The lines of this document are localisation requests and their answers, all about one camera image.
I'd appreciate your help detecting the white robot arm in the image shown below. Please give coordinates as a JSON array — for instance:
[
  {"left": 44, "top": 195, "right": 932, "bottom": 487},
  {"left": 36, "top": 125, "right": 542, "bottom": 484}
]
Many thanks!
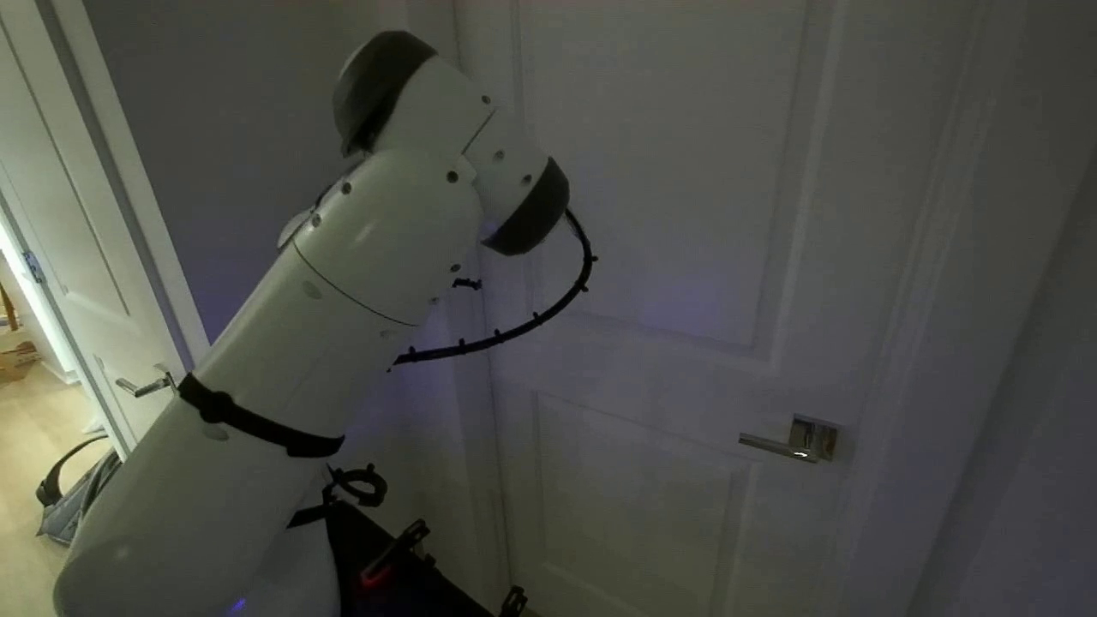
[{"left": 56, "top": 31, "right": 570, "bottom": 617}]

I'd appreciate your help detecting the white panel door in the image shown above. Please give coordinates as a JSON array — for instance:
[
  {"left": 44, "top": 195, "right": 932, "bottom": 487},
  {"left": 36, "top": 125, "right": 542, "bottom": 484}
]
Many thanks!
[{"left": 455, "top": 0, "right": 1097, "bottom": 617}]

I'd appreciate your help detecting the red black clamp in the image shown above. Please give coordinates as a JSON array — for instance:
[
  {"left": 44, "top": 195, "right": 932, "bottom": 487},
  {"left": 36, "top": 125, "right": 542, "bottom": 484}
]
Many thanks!
[{"left": 356, "top": 516, "right": 428, "bottom": 593}]

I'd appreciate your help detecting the open white hallway door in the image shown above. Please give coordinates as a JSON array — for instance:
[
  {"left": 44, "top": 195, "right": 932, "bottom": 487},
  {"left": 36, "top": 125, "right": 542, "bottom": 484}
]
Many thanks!
[{"left": 0, "top": 0, "right": 189, "bottom": 453}]

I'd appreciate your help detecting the dark bag on floor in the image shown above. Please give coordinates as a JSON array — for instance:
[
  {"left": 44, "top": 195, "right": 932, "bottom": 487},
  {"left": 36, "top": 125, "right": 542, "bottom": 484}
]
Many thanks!
[{"left": 35, "top": 431, "right": 124, "bottom": 547}]

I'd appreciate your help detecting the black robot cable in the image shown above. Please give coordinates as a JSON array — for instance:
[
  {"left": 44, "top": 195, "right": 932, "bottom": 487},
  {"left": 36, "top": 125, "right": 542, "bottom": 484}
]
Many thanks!
[{"left": 389, "top": 207, "right": 599, "bottom": 371}]

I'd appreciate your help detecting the silver lever door handle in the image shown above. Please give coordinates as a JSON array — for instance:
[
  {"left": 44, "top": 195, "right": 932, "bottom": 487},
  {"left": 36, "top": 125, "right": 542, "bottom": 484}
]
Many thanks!
[{"left": 739, "top": 417, "right": 839, "bottom": 463}]

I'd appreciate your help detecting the silver hallway door handle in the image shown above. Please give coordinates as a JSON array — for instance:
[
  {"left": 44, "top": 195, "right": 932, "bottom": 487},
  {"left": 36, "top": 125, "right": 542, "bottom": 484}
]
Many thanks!
[{"left": 113, "top": 367, "right": 173, "bottom": 397}]

